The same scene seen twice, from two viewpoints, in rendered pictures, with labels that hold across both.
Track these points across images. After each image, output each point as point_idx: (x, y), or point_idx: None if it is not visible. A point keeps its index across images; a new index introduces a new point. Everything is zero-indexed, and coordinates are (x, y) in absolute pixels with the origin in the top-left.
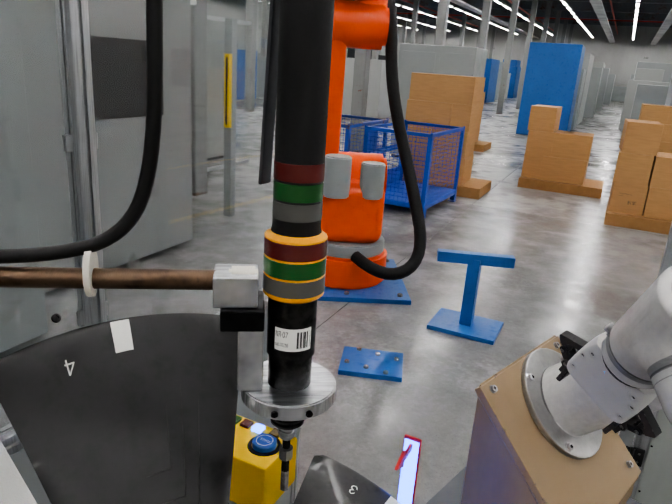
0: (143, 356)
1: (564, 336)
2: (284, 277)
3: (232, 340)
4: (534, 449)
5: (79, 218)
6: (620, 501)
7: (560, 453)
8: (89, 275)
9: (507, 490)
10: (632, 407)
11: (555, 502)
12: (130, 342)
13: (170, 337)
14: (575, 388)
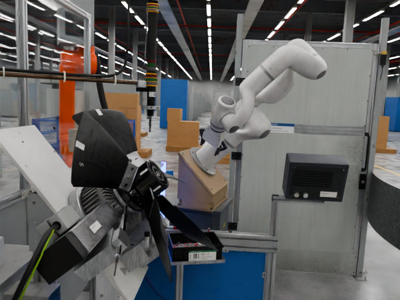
0: (105, 116)
1: (200, 129)
2: (151, 80)
3: (124, 115)
4: (197, 169)
5: (22, 116)
6: (223, 187)
7: (204, 172)
8: (116, 79)
9: (191, 183)
10: (219, 139)
11: (205, 181)
12: (101, 113)
13: (109, 113)
14: (205, 151)
